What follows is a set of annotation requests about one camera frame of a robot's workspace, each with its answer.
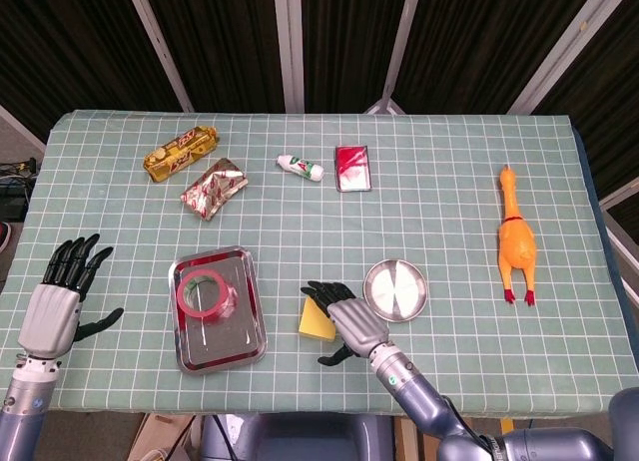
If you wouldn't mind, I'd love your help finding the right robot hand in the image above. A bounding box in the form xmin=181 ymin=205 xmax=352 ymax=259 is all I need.
xmin=300 ymin=279 xmax=391 ymax=368

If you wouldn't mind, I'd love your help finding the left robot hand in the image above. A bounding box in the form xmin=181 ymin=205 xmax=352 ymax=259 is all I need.
xmin=17 ymin=232 xmax=125 ymax=358

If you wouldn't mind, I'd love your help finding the yellow cube block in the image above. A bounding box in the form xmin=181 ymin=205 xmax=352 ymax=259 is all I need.
xmin=298 ymin=295 xmax=338 ymax=343

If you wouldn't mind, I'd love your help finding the red tape roll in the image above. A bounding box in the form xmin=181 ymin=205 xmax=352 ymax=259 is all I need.
xmin=176 ymin=268 xmax=238 ymax=323

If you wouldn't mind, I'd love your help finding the round steel plate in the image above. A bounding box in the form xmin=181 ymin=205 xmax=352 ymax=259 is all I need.
xmin=362 ymin=258 xmax=429 ymax=323

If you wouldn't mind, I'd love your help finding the green checked tablecloth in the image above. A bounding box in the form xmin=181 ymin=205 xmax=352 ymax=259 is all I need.
xmin=0 ymin=109 xmax=633 ymax=416

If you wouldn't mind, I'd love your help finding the blue grey robot torso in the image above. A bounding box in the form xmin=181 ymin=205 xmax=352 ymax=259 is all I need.
xmin=199 ymin=413 xmax=395 ymax=461

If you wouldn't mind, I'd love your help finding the rectangular steel tray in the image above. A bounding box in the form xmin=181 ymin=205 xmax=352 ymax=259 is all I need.
xmin=167 ymin=244 xmax=269 ymax=377

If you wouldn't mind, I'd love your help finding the red ink pad case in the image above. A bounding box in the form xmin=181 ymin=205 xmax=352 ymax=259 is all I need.
xmin=333 ymin=144 xmax=373 ymax=194

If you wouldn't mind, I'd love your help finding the brown cardboard box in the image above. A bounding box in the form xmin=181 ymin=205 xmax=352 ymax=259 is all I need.
xmin=132 ymin=413 xmax=201 ymax=461

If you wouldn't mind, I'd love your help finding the white green small bottle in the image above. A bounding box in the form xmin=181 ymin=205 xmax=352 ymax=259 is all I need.
xmin=277 ymin=154 xmax=325 ymax=184

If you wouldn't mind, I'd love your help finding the orange toy carrot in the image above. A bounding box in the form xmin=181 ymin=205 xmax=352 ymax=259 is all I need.
xmin=496 ymin=164 xmax=538 ymax=305

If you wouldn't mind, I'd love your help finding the silver red snack wrapper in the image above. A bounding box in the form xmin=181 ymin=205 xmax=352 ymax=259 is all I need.
xmin=179 ymin=157 xmax=250 ymax=224

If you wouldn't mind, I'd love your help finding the gold biscuit package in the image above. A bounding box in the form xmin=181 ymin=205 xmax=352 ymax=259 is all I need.
xmin=143 ymin=125 xmax=222 ymax=184

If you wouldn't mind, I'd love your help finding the black ribbed backdrop curtain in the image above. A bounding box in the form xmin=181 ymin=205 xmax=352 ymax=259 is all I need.
xmin=0 ymin=0 xmax=639 ymax=223

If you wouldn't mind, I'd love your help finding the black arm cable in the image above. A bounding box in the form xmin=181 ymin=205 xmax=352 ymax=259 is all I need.
xmin=441 ymin=394 xmax=493 ymax=450

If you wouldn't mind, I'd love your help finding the white metal frame post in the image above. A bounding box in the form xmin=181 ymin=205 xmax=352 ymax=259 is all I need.
xmin=0 ymin=104 xmax=49 ymax=148
xmin=272 ymin=0 xmax=307 ymax=114
xmin=598 ymin=179 xmax=639 ymax=211
xmin=363 ymin=0 xmax=425 ymax=116
xmin=122 ymin=0 xmax=196 ymax=114
xmin=508 ymin=0 xmax=630 ymax=114

